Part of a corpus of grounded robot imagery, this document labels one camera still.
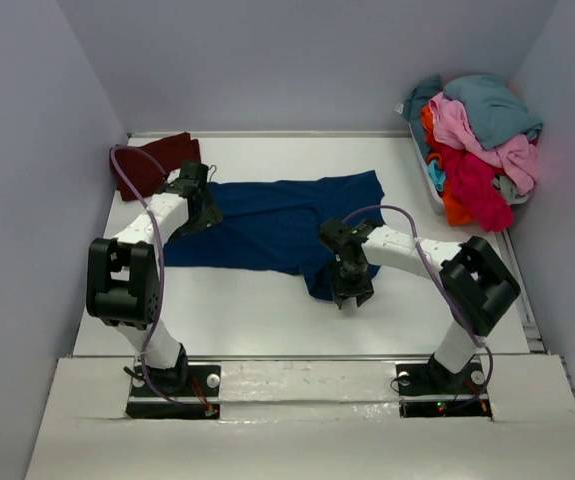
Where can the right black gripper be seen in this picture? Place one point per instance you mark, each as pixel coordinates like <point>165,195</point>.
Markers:
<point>362,289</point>

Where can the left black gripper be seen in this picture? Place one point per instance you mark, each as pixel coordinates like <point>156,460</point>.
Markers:
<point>209,215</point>

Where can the navy blue t shirt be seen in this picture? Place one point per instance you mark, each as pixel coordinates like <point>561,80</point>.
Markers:
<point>274,226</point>

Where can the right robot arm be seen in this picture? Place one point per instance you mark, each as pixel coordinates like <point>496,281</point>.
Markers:
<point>471,277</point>

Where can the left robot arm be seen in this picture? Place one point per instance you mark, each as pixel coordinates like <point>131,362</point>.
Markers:
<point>125,273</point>

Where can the folded dark red shirt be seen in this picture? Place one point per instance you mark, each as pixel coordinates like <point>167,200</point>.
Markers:
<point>148,168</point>

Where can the orange t shirt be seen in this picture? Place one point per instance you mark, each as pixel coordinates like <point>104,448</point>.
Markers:
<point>455,212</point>

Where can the light blue t shirt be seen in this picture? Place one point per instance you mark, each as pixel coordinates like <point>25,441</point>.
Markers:
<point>435,172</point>

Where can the magenta t shirt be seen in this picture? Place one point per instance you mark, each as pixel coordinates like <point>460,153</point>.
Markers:
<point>471,182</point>

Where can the light pink t shirt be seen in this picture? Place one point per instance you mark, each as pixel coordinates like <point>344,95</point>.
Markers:
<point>517,157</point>

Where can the grey blue t shirt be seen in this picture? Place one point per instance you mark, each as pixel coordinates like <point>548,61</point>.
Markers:
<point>495,114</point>

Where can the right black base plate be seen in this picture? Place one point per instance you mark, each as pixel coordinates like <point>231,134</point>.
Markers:
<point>428,392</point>

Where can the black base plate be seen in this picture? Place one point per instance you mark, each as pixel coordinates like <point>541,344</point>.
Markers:
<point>428,392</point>
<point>197,399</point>

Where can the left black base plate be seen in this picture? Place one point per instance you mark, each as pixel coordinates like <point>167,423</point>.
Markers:
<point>197,399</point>

